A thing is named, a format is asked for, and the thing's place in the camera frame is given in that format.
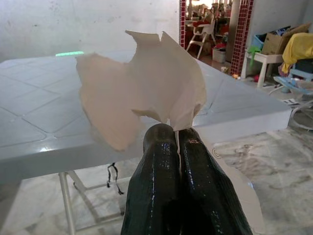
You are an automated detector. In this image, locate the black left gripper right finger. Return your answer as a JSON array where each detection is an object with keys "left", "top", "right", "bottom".
[{"left": 176, "top": 127, "right": 254, "bottom": 235}]

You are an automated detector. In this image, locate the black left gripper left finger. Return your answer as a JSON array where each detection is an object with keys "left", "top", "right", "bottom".
[{"left": 120, "top": 122, "right": 182, "bottom": 235}]

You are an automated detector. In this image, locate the white torn paper piece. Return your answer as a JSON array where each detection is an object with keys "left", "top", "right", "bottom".
[{"left": 75, "top": 29, "right": 207, "bottom": 153}]

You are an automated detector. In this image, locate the white curved tube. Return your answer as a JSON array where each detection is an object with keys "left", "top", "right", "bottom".
[{"left": 290, "top": 100, "right": 313, "bottom": 128}]

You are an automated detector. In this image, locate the white storage box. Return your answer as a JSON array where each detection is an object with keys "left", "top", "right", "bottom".
[{"left": 212, "top": 47, "right": 227, "bottom": 63}]

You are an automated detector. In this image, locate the light blue baby bouncer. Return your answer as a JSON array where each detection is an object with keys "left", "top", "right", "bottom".
[{"left": 273, "top": 61, "right": 313, "bottom": 99}]

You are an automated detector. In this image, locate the white wooden stool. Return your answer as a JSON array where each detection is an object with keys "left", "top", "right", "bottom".
[{"left": 244, "top": 51, "right": 285, "bottom": 88}]

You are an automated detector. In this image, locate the white high chair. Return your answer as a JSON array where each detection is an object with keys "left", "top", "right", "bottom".
[{"left": 186, "top": 18, "right": 217, "bottom": 59}]

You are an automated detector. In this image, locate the blue plastic basket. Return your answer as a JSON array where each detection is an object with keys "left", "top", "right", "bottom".
[{"left": 251, "top": 34, "right": 268, "bottom": 52}]

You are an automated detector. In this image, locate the wide red mosaic pillar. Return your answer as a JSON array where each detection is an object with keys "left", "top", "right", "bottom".
[{"left": 230, "top": 0, "right": 254, "bottom": 77}]

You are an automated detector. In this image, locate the narrow red mosaic pillar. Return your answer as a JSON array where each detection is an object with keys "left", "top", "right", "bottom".
[{"left": 179, "top": 0, "right": 187, "bottom": 47}]

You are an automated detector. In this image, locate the brown cardboard box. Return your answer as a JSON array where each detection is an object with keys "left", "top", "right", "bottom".
[{"left": 261, "top": 23, "right": 312, "bottom": 56}]

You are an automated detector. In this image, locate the yellow cloth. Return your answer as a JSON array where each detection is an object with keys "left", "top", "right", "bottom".
[{"left": 281, "top": 32, "right": 313, "bottom": 74}]

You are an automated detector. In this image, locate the black hanging strap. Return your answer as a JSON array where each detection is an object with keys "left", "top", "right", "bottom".
[{"left": 106, "top": 163, "right": 124, "bottom": 195}]

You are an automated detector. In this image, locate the white metal table frame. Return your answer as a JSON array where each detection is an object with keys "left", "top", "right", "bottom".
[{"left": 57, "top": 170, "right": 128, "bottom": 235}]

